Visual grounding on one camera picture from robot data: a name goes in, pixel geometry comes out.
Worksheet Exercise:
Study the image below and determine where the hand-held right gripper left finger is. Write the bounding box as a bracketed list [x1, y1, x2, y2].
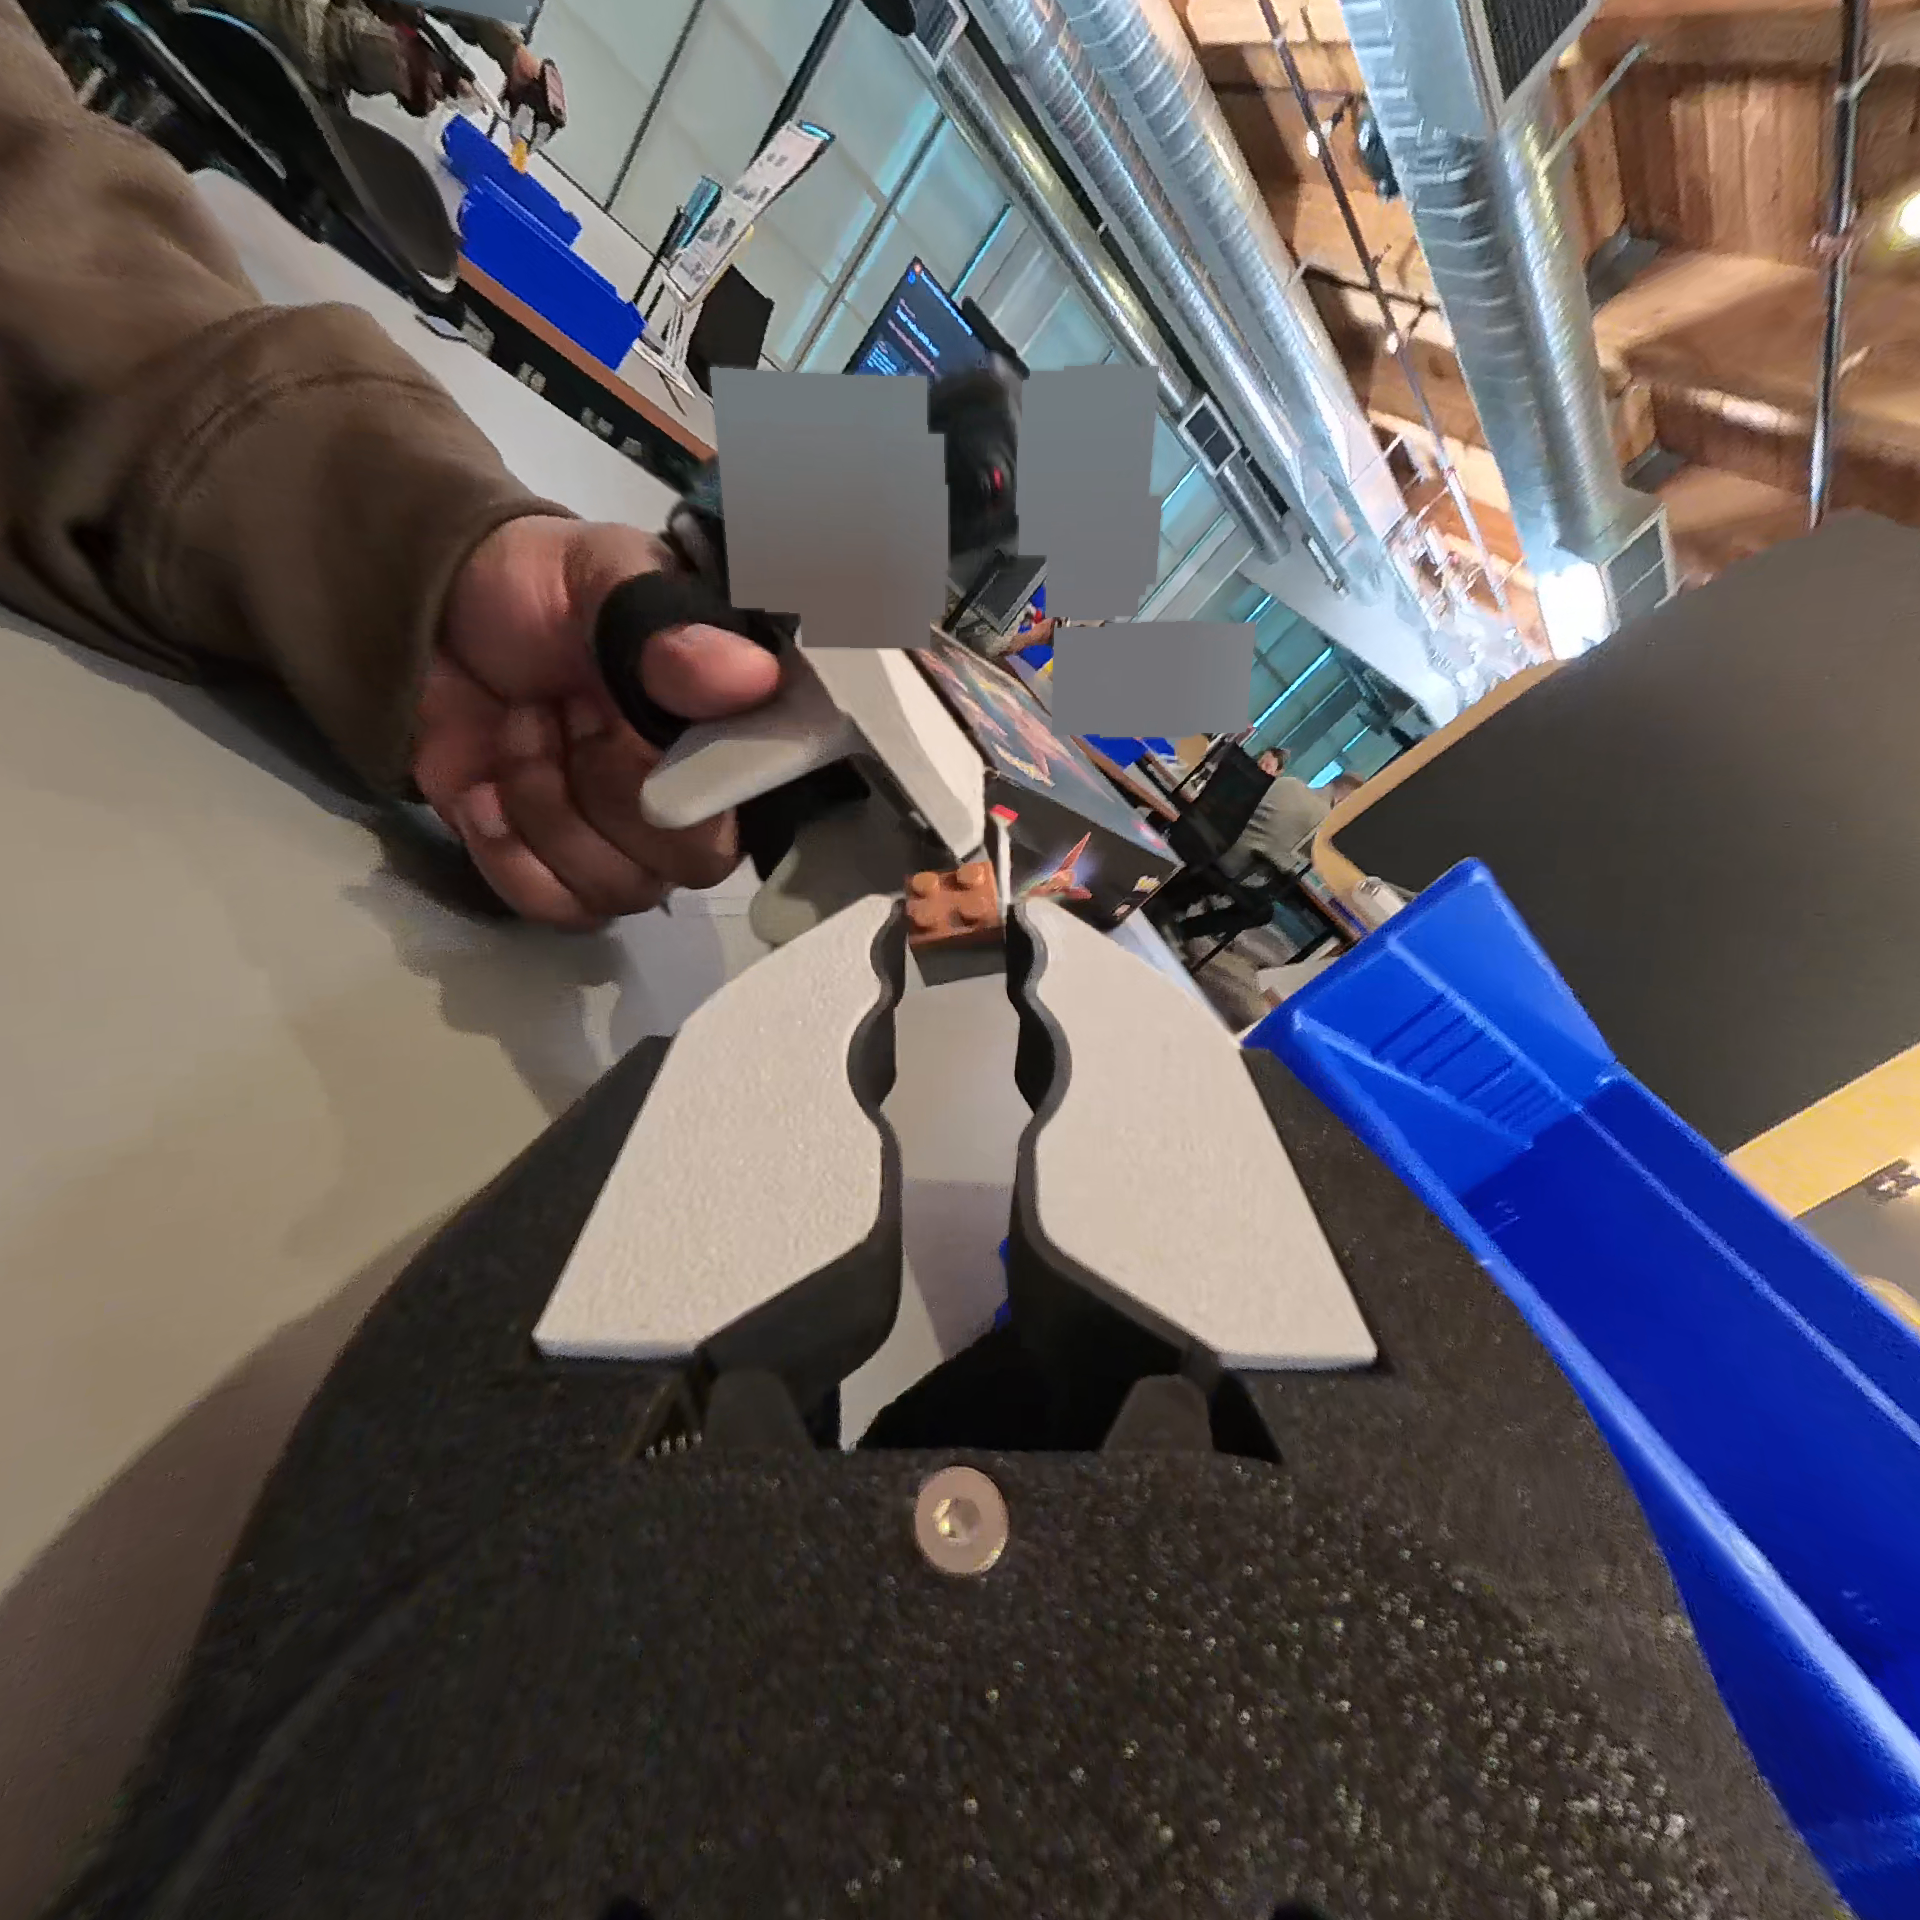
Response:
[534, 896, 905, 1365]

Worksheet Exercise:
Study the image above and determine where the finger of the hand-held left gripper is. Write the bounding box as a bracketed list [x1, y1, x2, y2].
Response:
[801, 643, 987, 851]
[749, 861, 882, 950]

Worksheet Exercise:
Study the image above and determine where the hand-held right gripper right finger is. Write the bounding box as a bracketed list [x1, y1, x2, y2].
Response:
[1009, 896, 1378, 1374]

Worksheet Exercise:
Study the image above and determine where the small brown toy brick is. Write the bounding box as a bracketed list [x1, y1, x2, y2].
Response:
[903, 858, 1010, 950]

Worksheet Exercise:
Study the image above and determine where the blue plastic bin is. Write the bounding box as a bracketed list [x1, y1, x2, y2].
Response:
[438, 113, 585, 245]
[1241, 856, 1920, 1920]
[455, 186, 650, 371]

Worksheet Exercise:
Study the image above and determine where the person's left forearm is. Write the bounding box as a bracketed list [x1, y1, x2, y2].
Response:
[0, 0, 585, 789]

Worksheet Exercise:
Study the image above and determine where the person's left hand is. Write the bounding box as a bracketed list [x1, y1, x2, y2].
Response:
[411, 510, 785, 928]

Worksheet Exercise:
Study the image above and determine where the dark printed toy set box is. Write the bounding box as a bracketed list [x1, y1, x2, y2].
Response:
[922, 630, 1187, 921]

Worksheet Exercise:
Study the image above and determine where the black office chair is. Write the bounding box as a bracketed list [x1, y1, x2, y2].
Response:
[188, 7, 465, 299]
[1162, 738, 1281, 965]

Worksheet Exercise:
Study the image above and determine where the dark computer monitor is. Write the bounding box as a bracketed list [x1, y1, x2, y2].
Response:
[843, 258, 1033, 377]

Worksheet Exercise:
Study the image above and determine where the long wooden desk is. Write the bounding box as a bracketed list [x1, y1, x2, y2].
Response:
[450, 256, 723, 463]

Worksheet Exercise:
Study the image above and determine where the white instruction sheet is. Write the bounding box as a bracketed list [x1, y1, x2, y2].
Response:
[663, 119, 836, 378]

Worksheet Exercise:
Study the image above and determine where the dark grey divider panel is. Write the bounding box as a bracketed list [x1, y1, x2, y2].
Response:
[1311, 510, 1920, 1208]

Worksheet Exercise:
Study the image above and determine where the silver ventilation duct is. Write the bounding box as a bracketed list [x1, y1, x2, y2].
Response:
[957, 0, 1445, 639]
[1333, 0, 1679, 606]

